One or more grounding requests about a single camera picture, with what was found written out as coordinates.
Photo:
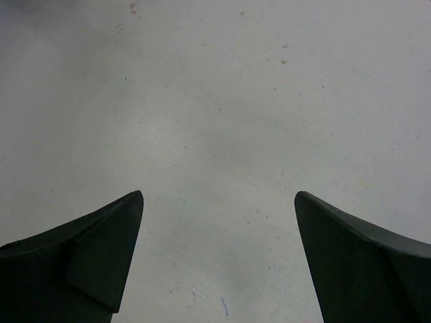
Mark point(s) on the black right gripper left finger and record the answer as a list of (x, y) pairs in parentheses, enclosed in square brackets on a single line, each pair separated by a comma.
[(75, 272)]

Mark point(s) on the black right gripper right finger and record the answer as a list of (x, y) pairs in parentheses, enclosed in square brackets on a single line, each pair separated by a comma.
[(360, 271)]

